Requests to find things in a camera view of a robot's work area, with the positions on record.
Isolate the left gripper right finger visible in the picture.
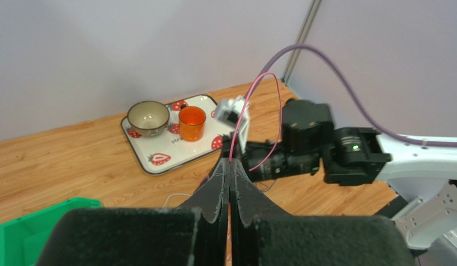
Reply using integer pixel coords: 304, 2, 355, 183
230, 160, 415, 265

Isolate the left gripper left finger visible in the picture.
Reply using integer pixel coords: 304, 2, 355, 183
37, 159, 229, 265

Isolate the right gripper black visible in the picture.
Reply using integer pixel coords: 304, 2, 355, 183
230, 141, 321, 182

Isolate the pink thin cable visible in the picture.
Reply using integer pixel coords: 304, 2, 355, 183
224, 71, 284, 266

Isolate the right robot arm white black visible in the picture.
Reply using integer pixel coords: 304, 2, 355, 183
213, 98, 457, 251

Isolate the green bin far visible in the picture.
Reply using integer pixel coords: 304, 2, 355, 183
0, 197, 103, 266

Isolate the orange translucent cup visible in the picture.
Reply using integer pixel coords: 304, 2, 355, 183
178, 105, 207, 142

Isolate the strawberry pattern white tray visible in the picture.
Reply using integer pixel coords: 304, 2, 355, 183
121, 94, 233, 175

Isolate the beige ceramic bowl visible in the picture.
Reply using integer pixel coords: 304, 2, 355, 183
127, 101, 171, 137

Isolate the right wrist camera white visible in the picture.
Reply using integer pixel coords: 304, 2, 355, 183
214, 96, 250, 153

